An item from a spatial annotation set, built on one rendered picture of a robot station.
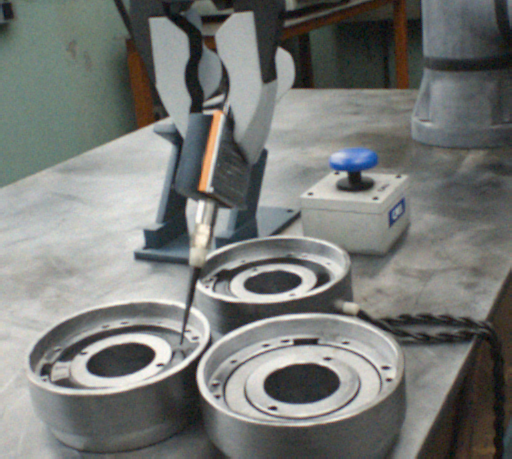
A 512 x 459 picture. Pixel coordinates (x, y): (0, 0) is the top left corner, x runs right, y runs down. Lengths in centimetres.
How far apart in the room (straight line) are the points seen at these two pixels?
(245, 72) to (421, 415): 21
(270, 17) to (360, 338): 18
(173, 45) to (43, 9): 219
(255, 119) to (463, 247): 25
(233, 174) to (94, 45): 238
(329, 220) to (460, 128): 31
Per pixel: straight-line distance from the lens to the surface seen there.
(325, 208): 61
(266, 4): 42
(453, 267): 59
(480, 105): 89
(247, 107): 44
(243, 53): 43
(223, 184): 44
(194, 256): 44
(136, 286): 60
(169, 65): 46
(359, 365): 41
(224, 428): 37
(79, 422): 41
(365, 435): 36
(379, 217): 60
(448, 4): 88
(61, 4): 270
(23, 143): 255
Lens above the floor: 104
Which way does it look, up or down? 19 degrees down
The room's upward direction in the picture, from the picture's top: 6 degrees counter-clockwise
